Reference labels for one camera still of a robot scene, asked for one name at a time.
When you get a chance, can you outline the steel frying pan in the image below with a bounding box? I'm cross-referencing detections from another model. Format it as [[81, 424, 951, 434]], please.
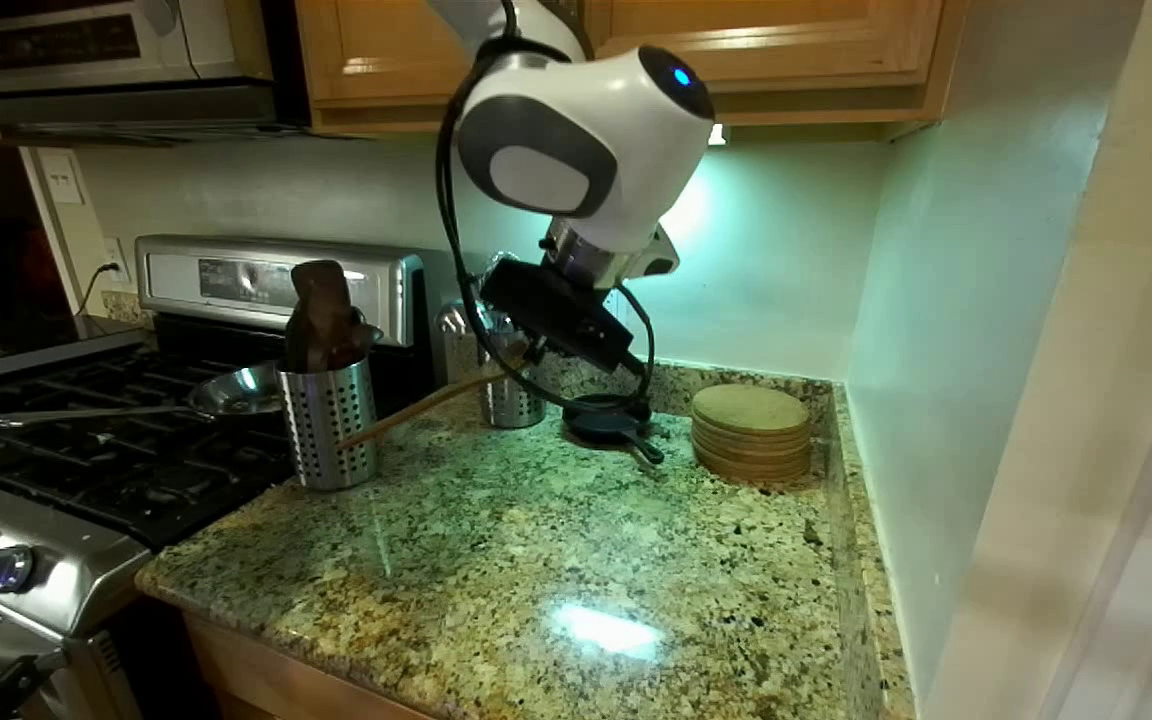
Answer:
[[0, 364, 282, 432]]

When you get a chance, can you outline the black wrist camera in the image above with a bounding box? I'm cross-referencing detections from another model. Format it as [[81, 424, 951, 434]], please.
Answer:
[[481, 259, 633, 373]]

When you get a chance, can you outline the stainless steel gas stove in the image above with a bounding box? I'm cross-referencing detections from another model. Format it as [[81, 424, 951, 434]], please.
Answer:
[[0, 236, 433, 720]]

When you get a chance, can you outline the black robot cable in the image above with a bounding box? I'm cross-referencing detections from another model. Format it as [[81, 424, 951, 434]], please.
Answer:
[[433, 0, 662, 416]]

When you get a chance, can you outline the wooden upper cabinet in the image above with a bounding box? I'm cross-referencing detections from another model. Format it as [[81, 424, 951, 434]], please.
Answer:
[[297, 0, 969, 136]]

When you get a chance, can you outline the perforated wooden spoon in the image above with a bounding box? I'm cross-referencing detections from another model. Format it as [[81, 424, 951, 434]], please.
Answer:
[[335, 373, 505, 452]]

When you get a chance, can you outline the perforated metal utensil container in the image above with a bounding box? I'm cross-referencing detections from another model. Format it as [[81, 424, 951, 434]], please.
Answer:
[[282, 358, 377, 492]]

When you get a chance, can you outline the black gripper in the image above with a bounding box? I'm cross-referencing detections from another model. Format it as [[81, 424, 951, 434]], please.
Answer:
[[475, 299, 562, 376]]

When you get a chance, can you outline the dark wooden spatula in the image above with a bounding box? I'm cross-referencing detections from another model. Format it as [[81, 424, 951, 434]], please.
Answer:
[[283, 259, 374, 373]]

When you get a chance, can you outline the wooden base cabinet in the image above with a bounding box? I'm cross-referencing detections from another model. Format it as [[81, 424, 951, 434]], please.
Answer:
[[186, 612, 433, 720]]

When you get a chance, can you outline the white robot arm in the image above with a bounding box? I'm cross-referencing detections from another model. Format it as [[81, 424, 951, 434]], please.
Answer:
[[428, 0, 717, 373]]

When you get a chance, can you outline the small cast iron skillet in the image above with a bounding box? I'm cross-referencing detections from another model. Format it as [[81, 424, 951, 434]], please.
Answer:
[[563, 397, 663, 463]]

